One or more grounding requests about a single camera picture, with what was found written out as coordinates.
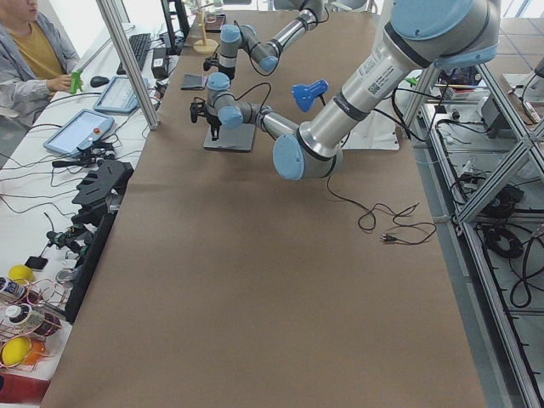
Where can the yellow lemon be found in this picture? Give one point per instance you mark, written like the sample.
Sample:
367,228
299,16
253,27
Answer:
16,351

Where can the black plastic rack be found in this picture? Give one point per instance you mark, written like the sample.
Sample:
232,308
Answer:
91,197

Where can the black computer mouse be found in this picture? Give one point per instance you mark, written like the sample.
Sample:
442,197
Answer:
99,81

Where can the black power adapter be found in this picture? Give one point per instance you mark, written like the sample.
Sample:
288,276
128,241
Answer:
160,63

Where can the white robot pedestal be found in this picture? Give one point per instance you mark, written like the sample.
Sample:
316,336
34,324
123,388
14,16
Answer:
376,132

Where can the copper wire basket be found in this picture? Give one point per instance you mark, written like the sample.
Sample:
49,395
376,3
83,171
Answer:
33,310

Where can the black keyboard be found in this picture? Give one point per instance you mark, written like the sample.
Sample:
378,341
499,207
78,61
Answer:
140,45

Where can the yellow ball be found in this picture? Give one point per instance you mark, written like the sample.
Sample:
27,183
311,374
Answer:
21,273

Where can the grey laptop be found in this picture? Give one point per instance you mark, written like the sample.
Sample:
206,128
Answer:
239,139

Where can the wooden mug tree stand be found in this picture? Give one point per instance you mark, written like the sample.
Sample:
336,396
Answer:
205,45

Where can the teach pendant tablet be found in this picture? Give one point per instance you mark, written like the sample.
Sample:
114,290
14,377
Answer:
79,133
118,98

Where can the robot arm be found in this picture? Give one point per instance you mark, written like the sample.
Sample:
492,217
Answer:
446,34
265,55

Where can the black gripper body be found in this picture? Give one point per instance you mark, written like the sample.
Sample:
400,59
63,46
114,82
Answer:
224,71
213,122

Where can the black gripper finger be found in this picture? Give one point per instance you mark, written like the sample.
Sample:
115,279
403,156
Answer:
214,133

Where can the seated person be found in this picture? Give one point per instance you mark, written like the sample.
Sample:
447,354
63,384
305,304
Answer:
36,60

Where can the blue desk lamp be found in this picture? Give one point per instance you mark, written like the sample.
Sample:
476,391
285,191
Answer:
305,95

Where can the near teach pendant tablet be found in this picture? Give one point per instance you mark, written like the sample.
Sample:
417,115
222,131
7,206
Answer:
79,133

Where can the far teach pendant tablet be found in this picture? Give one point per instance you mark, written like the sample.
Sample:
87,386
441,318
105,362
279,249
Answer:
118,98

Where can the folded grey cloth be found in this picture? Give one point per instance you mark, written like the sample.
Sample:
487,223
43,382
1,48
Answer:
193,82

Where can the aluminium frame post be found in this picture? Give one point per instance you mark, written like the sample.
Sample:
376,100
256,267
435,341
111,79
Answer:
112,20

